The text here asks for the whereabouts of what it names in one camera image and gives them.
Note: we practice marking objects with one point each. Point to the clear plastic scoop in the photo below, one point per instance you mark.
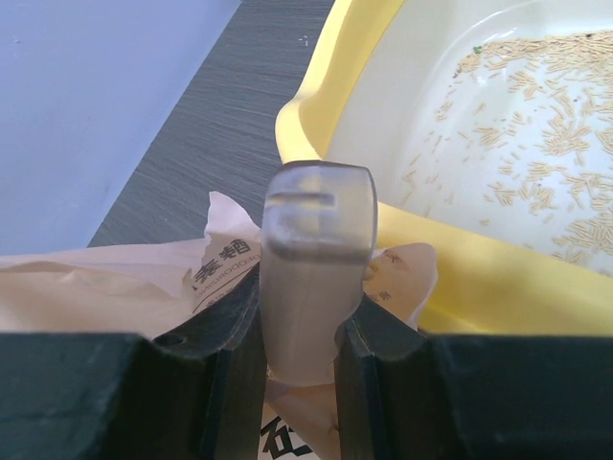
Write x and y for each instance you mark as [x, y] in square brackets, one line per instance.
[318, 234]

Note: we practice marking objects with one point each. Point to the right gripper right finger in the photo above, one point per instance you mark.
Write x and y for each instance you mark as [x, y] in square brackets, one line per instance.
[405, 395]

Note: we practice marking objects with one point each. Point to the pink cat litter bag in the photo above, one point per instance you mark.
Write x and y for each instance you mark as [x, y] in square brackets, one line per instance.
[150, 289]

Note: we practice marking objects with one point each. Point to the yellow litter box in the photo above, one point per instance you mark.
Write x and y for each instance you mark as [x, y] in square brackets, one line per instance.
[487, 126]

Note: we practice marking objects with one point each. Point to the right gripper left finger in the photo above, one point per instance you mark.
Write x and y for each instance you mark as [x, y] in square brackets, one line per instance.
[195, 392]

